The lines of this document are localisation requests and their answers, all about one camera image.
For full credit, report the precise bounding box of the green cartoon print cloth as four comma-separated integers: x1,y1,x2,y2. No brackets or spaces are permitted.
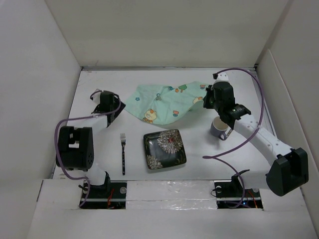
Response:
125,81,208,125

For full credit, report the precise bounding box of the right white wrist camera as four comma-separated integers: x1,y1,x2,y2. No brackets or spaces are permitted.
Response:
213,72,229,83

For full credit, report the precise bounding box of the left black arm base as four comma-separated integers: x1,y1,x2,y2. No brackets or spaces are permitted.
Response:
80,181,127,210

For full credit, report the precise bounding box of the purple mug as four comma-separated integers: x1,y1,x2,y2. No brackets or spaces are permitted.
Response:
210,117,229,141

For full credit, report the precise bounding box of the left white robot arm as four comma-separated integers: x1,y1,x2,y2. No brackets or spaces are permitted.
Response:
54,90,126,198

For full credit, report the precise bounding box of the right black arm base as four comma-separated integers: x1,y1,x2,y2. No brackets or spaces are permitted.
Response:
211,180,263,209

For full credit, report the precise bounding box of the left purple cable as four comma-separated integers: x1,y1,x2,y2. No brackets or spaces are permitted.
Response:
54,90,123,207

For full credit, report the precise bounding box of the knife with patterned handle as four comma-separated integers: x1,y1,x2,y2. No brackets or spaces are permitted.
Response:
226,128,233,138

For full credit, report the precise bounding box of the fork with dark handle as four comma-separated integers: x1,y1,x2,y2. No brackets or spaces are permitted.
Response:
120,133,126,175

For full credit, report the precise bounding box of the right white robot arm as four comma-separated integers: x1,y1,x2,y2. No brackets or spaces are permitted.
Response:
203,82,309,196

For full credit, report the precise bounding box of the black floral square plate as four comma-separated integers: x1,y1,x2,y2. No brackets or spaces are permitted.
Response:
143,129,187,170

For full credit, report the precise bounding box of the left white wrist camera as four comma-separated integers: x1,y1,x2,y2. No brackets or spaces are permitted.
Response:
90,89,103,104

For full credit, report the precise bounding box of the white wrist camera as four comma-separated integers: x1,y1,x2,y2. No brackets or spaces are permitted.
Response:
213,72,229,83
90,89,103,104

